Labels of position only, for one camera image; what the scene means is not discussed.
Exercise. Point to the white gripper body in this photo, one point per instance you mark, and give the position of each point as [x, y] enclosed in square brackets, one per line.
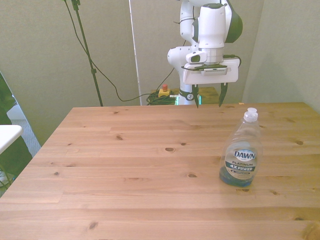
[212, 73]

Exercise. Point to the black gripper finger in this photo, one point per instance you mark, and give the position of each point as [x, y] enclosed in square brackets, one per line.
[196, 96]
[222, 95]

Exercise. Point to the clear Dawn dish soap bottle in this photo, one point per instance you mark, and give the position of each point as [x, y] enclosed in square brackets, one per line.
[240, 152]

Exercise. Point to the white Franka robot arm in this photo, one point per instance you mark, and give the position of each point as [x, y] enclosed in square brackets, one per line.
[211, 27]

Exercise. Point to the yellow emergency stop button box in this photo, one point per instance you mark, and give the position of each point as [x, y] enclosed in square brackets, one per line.
[165, 91]

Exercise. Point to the white side table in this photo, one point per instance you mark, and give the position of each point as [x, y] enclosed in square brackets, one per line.
[7, 136]

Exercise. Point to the white vertical wall strip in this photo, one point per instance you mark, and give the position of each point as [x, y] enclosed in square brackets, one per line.
[135, 52]

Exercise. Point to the black camera stand pole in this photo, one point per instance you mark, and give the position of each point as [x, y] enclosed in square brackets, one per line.
[86, 50]

